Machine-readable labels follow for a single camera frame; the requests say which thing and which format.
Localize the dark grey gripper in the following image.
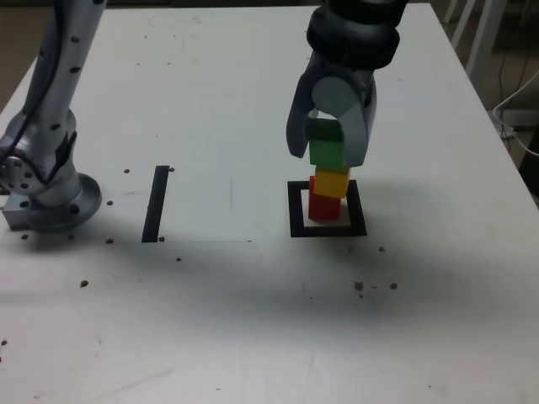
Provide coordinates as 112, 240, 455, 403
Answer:
285, 51, 378, 168

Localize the green cube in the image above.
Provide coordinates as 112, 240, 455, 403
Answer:
307, 118, 347, 169

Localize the yellow cube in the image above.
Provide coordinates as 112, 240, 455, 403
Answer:
313, 165, 353, 200

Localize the red cube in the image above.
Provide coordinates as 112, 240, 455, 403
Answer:
307, 175, 342, 221

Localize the black tape square outline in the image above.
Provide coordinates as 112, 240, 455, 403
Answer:
286, 179, 369, 239

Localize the black tape strip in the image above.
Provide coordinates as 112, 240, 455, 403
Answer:
141, 165, 171, 244

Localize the white cable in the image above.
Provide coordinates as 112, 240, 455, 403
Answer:
491, 69, 539, 157

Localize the thin black hanging cable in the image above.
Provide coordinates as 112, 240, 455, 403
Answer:
498, 48, 532, 100

